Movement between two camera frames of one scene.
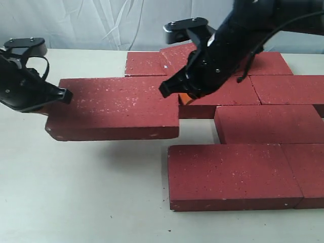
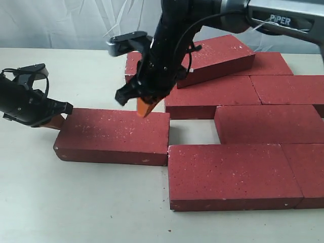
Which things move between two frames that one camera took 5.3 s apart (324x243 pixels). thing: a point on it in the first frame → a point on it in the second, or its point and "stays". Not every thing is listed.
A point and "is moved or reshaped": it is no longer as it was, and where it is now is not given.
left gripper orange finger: (45, 110) → (56, 122)
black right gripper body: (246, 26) → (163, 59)
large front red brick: (110, 109) is moved or reshaped
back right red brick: (269, 63) stays
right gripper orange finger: (184, 98) → (144, 109)
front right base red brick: (307, 161) stays
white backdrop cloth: (125, 25) stays
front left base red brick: (219, 177) stays
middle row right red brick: (269, 124) stays
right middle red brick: (289, 89) stays
